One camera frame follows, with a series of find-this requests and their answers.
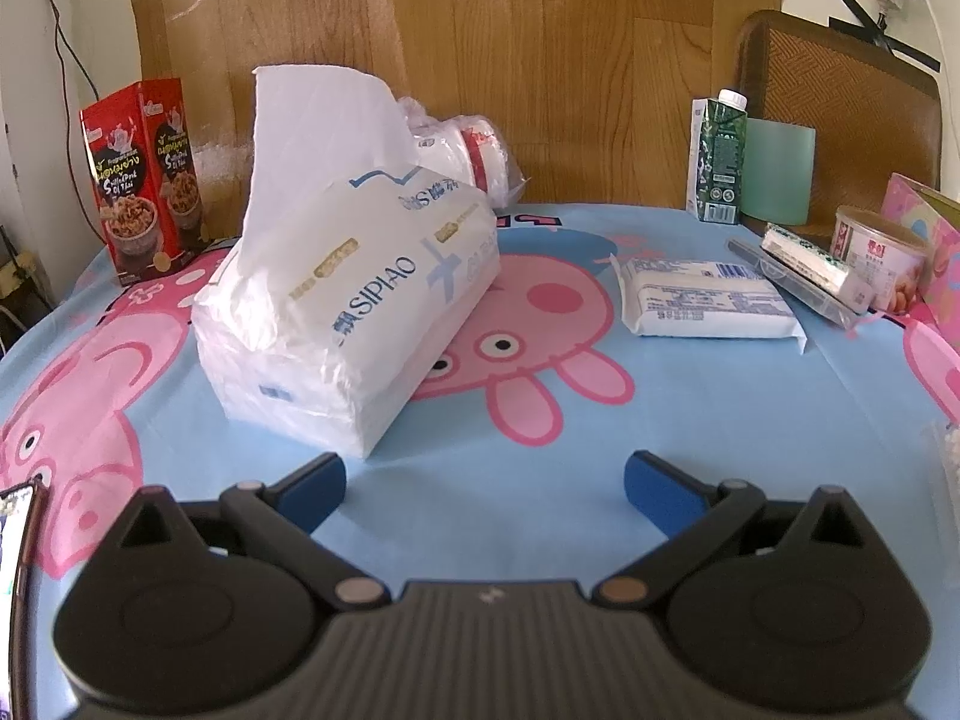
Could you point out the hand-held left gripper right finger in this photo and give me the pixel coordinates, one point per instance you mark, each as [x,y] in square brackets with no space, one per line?
[654,486]

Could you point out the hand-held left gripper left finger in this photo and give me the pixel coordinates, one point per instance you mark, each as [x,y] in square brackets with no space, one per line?
[309,486]

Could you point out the white tissue pack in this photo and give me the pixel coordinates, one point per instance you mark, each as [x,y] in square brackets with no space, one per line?
[337,300]

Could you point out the pink biscuit tin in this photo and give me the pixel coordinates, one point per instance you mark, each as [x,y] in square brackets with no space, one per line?
[934,240]

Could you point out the blue printed blanket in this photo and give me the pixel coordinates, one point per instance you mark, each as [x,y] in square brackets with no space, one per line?
[525,390]

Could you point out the white wipes packet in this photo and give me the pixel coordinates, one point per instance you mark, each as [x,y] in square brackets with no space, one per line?
[705,300]

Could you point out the clear plastic case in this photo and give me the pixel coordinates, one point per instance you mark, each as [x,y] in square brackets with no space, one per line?
[750,251]

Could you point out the small white green box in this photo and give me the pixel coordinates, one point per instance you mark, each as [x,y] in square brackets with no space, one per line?
[810,262]

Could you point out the smartphone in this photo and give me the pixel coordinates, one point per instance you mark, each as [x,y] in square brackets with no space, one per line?
[15,577]

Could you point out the peanut can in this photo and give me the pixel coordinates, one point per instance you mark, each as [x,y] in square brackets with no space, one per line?
[885,255]

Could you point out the green drink carton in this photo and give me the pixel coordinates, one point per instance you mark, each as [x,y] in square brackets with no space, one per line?
[720,165]

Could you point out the pale green cup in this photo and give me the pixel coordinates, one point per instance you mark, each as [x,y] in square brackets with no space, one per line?
[780,172]

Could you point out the red snack box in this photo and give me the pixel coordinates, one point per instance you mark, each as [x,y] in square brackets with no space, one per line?
[142,180]

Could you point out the beige power strip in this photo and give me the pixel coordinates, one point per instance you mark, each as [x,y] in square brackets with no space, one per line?
[19,277]

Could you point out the clear bag of cotton pads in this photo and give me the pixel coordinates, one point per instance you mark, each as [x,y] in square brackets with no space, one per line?
[465,157]

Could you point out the wooden board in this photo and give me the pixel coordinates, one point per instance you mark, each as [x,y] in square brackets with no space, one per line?
[562,90]

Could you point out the brown woven chair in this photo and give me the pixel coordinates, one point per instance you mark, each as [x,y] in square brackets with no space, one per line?
[847,90]

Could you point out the black tape strip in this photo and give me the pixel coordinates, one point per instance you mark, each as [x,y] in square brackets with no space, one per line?
[900,41]
[859,24]

